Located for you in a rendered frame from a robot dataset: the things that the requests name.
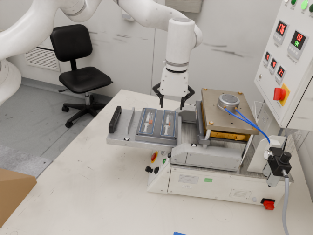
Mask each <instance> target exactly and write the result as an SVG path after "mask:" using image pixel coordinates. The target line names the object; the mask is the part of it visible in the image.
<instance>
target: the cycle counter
mask: <svg viewBox="0 0 313 235"><path fill-rule="evenodd" d="M285 27H286V25H284V24H283V23H281V22H280V23H279V26H278V28H277V31H278V32H279V33H280V34H281V35H282V34H283V32H284V29H285Z"/></svg>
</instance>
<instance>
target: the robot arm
mask: <svg viewBox="0 0 313 235"><path fill-rule="evenodd" d="M101 1H102V0H33V3H32V5H31V7H30V9H29V10H28V11H27V12H26V13H25V14H24V15H23V16H22V17H21V18H20V19H19V20H18V21H17V22H15V23H14V24H13V25H12V26H11V27H10V28H8V29H7V30H5V31H3V32H0V106H1V105H2V104H3V103H4V102H5V101H6V100H7V99H9V98H10V97H11V96H12V95H13V94H14V93H15V92H16V91H17V90H18V89H19V87H20V84H21V73H20V71H19V69H18V68H17V67H16V66H14V65H13V64H12V63H10V62H8V61H7V60H5V59H6V58H8V57H11V56H14V55H21V54H25V53H27V52H30V51H32V50H33V49H35V48H36V47H38V46H39V45H40V44H41V43H42V42H44V41H45V40H46V39H47V38H48V37H49V36H50V35H51V33H52V31H53V28H54V17H55V14H56V11H57V9H58V8H60V9H61V10H62V12H63V13H64V14H65V15H66V16H67V17H68V18H69V19H70V20H71V21H73V22H78V23H80V22H85V21H87V20H89V19H90V18H91V17H92V16H93V14H94V13H95V11H96V9H97V8H98V6H99V4H100V3H101ZM113 1H114V2H115V3H116V4H117V5H118V6H119V7H121V8H122V9H123V10H124V11H125V12H126V13H127V14H128V15H130V16H131V17H132V18H133V19H134V20H135V21H136V22H138V23H139V24H140V25H142V26H144V27H147V28H157V29H161V30H164V31H167V32H168V35H167V46H166V56H165V61H164V62H163V63H164V64H165V65H166V66H165V67H164V69H163V73H162V78H161V82H160V83H158V84H157V85H155V86H153V88H152V89H153V91H154V92H155V93H156V95H157V96H158V97H159V99H160V102H159V105H161V108H163V97H164V95H167V96H175V97H182V98H181V104H180V110H182V107H184V103H185V101H186V100H187V99H189V98H190V97H191V96H192V95H194V94H195V91H194V90H193V89H192V88H191V87H190V86H189V85H188V82H189V71H188V66H189V60H190V54H191V51H192V49H194V48H196V47H198V46H199V45H200V44H201V43H202V41H203V34H202V32H201V30H200V29H199V27H198V26H197V25H196V24H195V22H194V21H193V20H191V19H189V18H187V17H186V16H185V15H183V14H182V13H180V12H179V11H177V10H175V9H173V8H170V7H167V6H164V5H160V4H157V3H156V2H154V1H153V0H113ZM159 87H160V91H158V90H157V89H158V88H159ZM187 90H188V91H189V92H190V93H188V94H187Z"/></svg>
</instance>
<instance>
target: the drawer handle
mask: <svg viewBox="0 0 313 235"><path fill-rule="evenodd" d="M121 113H122V109H121V106H117V108H116V110H115V112H114V114H113V116H112V119H111V121H110V123H109V133H114V126H115V124H116V122H117V119H118V117H119V114H121Z"/></svg>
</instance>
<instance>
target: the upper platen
mask: <svg viewBox="0 0 313 235"><path fill-rule="evenodd" d="M201 112H202V120H203V128H204V136H205V135H206V131H207V129H206V127H205V120H204V110H203V103H202V102H201ZM249 136H250V134H243V133H235V132H227V131H216V130H212V131H211V135H210V139H211V140H216V141H224V142H232V143H240V144H246V143H247V140H248V138H249Z"/></svg>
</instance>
